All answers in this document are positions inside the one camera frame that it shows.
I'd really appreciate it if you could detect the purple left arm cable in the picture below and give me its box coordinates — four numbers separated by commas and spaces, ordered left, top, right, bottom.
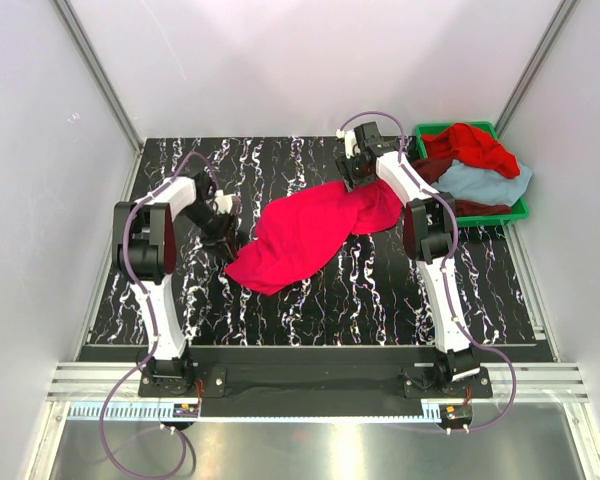
98, 152, 221, 476

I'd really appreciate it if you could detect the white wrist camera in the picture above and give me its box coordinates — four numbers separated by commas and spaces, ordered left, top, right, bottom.
336, 129, 358, 158
214, 190, 241, 216

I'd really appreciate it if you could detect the aluminium corner post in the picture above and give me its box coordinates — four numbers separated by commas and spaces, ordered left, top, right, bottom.
51, 0, 144, 155
495, 0, 579, 136

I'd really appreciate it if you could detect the right aluminium corner post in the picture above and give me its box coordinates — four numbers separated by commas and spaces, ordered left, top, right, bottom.
495, 0, 579, 136

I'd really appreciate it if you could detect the green plastic bin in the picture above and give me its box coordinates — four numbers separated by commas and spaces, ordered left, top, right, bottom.
413, 121, 530, 228

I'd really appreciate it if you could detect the light blue t shirt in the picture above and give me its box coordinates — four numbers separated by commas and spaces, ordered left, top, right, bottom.
432, 160, 532, 207

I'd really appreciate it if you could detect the orange connector board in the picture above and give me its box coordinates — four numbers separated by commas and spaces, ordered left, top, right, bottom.
442, 404, 473, 424
172, 403, 200, 418

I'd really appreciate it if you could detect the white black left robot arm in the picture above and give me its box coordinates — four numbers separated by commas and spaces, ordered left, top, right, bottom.
112, 172, 240, 396

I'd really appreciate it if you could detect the pink t shirt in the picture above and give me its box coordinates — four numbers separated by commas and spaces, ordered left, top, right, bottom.
225, 180, 403, 295

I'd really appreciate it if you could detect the left aluminium corner post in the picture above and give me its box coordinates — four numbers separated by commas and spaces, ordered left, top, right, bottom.
51, 0, 144, 155

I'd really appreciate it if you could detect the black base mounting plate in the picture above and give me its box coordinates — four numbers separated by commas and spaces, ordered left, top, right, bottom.
138, 344, 492, 400

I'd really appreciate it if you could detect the red t shirt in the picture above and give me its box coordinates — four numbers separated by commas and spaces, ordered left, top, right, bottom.
421, 123, 521, 179

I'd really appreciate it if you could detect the maroon t shirt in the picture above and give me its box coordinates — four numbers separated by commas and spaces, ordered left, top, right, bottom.
411, 158, 512, 217

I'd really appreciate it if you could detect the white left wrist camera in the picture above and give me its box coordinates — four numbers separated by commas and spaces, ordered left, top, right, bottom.
214, 190, 241, 216

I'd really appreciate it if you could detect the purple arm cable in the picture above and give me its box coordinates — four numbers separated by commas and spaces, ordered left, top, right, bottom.
98, 152, 221, 476
340, 110, 519, 432

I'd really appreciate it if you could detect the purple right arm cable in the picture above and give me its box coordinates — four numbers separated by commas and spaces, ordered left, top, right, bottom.
340, 110, 519, 432

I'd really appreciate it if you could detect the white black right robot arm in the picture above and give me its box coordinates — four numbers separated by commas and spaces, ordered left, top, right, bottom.
336, 122, 480, 396

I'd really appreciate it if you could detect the right orange connector board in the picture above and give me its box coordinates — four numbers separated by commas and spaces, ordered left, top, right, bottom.
442, 404, 473, 424

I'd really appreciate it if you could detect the left orange connector board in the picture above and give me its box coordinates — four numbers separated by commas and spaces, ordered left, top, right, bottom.
172, 403, 200, 418

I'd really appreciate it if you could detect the aluminium front frame rail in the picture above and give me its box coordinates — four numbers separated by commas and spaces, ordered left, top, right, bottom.
47, 362, 588, 403

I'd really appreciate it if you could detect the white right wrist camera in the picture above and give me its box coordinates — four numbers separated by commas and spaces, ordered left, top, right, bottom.
336, 129, 358, 158

